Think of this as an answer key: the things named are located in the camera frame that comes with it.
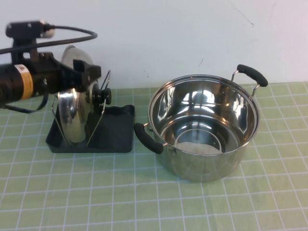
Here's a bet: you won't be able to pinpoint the black tray wire lid rack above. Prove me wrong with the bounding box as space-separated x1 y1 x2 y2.
45 69 135 154

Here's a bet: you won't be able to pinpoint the thick black camera cable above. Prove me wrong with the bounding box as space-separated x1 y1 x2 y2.
0 25 99 55

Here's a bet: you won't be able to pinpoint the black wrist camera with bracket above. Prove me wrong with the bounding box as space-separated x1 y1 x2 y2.
5 20 56 61

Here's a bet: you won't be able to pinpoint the green checked tablecloth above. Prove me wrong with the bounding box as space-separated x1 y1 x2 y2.
0 81 308 231

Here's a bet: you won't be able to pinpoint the thin black cable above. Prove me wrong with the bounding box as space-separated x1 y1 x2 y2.
3 79 48 114

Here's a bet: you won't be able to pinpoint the stainless steel pot black handles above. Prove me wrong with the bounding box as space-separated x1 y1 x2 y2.
133 64 269 183

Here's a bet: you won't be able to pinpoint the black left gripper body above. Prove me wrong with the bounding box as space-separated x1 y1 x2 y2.
30 51 64 96

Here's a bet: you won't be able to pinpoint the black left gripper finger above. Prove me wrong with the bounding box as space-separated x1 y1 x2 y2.
60 65 91 87
73 60 102 80

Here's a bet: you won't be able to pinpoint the steel pot lid black knob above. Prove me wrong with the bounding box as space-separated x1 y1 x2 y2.
57 45 113 146

